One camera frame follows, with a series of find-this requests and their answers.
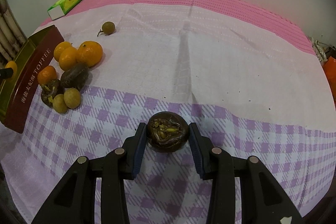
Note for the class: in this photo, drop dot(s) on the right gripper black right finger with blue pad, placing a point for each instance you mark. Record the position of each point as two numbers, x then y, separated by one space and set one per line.
263 200

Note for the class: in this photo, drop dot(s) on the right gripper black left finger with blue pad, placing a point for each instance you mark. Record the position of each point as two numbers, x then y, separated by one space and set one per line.
73 198

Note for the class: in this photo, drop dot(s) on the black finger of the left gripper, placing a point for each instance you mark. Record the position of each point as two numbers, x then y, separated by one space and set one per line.
6 73

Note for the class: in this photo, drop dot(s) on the small orange mandarin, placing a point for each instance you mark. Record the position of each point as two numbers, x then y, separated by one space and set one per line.
67 59
60 48
46 75

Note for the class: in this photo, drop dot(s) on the tan longan fruit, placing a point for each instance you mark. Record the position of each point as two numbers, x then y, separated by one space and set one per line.
72 98
59 104

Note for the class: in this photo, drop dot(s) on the large orange mandarin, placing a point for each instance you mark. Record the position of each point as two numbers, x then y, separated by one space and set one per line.
89 53

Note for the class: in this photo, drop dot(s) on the gold red toffee tin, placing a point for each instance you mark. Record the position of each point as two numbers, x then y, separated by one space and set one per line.
17 94

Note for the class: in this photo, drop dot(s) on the small orange mandarin behind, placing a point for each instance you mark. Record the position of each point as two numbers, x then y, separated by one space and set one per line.
60 48

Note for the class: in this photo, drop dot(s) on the green white tissue box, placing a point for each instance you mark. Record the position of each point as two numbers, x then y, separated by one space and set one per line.
61 8

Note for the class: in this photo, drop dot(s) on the green longan with stem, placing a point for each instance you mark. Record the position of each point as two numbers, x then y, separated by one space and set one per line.
107 28

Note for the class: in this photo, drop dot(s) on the pink purple checked tablecloth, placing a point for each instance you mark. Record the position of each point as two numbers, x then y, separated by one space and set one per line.
248 78

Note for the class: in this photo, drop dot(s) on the orange object at right edge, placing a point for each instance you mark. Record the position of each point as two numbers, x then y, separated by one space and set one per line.
330 71

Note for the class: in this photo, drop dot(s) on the clutter at right edge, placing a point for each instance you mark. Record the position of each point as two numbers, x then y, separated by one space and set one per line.
323 51

